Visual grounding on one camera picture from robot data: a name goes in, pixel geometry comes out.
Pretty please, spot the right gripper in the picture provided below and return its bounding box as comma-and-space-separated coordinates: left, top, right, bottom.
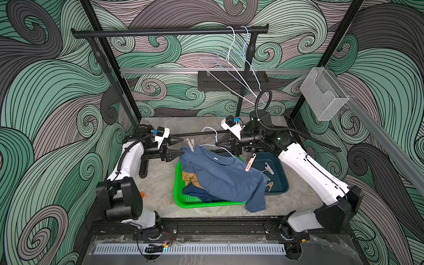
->
216, 132, 264, 155

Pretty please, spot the grey clothespin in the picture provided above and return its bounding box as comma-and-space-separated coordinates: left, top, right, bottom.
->
186, 138, 195, 152

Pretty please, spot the slate blue t-shirt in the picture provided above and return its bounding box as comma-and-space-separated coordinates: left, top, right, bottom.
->
180, 146, 267, 213

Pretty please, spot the tan cartoon print t-shirt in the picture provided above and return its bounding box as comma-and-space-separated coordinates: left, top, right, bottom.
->
182, 172, 204, 190

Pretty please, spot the navy Mickey print t-shirt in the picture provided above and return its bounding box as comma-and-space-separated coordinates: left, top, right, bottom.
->
182, 183, 224, 203

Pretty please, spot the white wire hanger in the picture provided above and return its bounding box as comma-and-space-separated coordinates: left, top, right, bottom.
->
198, 25, 262, 103

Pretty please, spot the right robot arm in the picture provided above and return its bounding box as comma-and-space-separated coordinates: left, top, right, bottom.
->
217, 89, 364, 239

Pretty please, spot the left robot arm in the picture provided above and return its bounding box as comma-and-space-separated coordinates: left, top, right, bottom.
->
96, 124, 184, 235

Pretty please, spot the green plastic basket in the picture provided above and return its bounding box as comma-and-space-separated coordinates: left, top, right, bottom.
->
173, 162, 245, 209

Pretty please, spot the teal plastic tray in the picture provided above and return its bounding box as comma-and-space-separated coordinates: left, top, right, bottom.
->
253, 152, 289, 195

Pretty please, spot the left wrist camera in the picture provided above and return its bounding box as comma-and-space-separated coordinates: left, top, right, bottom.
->
152, 127, 170, 148

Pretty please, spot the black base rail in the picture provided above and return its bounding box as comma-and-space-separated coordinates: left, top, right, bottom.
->
89, 216, 352, 242

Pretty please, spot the clear mesh wall bin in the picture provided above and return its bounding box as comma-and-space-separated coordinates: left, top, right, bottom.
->
300, 67, 349, 121

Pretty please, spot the black clothes rack frame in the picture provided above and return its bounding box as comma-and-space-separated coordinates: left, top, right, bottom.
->
71, 25, 268, 127

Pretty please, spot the white slotted cable duct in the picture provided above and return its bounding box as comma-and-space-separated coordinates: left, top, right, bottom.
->
93, 243, 286, 256

